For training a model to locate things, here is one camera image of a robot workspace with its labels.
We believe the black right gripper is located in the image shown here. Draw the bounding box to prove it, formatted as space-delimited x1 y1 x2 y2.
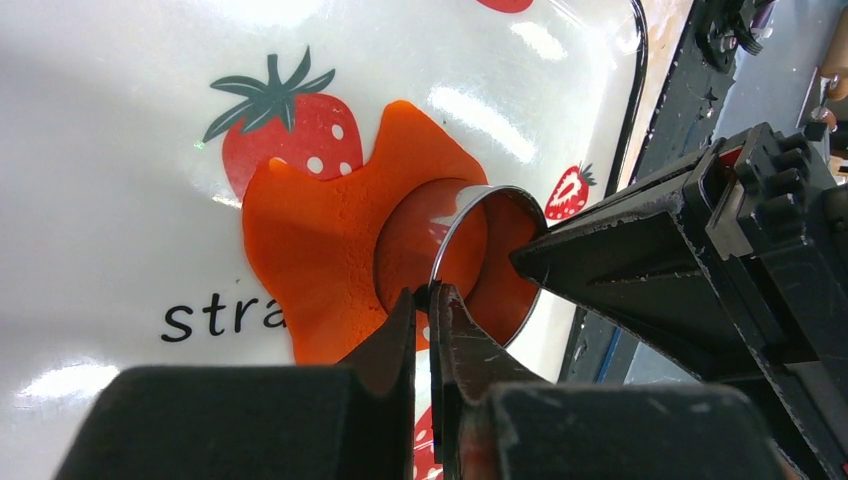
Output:
510 123 847 479

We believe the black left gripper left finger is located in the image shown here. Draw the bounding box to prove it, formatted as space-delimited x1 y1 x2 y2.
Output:
57 289 416 479

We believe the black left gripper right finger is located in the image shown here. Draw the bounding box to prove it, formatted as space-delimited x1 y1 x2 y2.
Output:
429 284 792 479

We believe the round steel cutter ring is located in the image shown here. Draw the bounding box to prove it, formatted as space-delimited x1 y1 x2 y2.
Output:
372 178 550 350

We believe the orange dough disc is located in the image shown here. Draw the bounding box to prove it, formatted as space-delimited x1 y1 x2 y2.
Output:
241 100 488 365

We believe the white strawberry enamel tray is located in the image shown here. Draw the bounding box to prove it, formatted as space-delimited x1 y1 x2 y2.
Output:
1 1 648 479

